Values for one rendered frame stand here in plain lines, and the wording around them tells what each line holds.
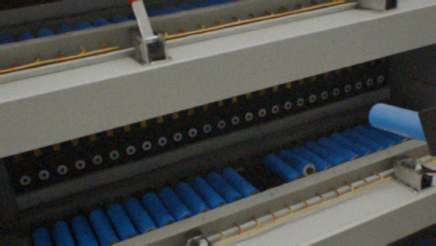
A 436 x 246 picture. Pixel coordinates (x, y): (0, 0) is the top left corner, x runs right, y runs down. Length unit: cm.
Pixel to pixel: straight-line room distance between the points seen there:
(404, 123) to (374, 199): 22
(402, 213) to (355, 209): 5
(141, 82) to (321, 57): 19
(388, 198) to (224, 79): 24
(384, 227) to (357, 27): 21
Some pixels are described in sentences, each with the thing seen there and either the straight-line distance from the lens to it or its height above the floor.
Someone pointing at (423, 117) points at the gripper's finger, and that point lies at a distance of 33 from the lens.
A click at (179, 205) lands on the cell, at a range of 51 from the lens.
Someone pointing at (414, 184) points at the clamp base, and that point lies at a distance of 57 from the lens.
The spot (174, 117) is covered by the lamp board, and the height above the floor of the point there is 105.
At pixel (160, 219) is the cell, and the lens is 49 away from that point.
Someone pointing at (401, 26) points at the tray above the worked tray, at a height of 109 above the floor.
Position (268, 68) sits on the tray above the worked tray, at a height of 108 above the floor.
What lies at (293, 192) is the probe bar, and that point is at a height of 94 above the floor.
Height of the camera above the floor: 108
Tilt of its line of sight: 6 degrees down
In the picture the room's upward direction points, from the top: 14 degrees counter-clockwise
